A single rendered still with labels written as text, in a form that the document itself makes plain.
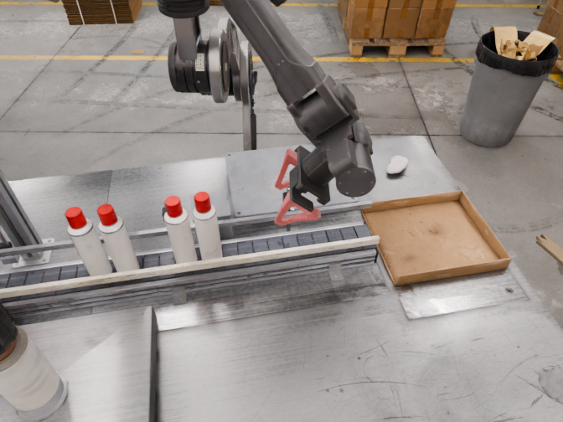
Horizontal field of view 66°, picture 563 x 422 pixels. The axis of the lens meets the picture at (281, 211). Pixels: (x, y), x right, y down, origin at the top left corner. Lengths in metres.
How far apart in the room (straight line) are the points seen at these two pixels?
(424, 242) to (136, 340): 0.75
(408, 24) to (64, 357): 3.66
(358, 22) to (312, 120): 3.39
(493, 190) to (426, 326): 1.86
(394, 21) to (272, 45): 3.46
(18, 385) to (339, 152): 0.64
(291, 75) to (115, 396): 0.67
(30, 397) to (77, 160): 2.29
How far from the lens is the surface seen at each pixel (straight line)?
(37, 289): 1.12
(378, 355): 1.01
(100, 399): 0.96
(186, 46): 1.25
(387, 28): 4.08
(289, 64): 0.63
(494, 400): 1.04
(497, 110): 3.04
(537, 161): 3.22
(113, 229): 0.98
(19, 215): 1.22
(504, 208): 2.76
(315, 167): 0.70
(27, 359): 0.85
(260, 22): 0.64
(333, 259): 1.09
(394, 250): 1.19
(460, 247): 1.25
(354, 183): 0.63
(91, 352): 1.01
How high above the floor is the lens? 1.71
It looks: 44 degrees down
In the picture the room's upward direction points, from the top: straight up
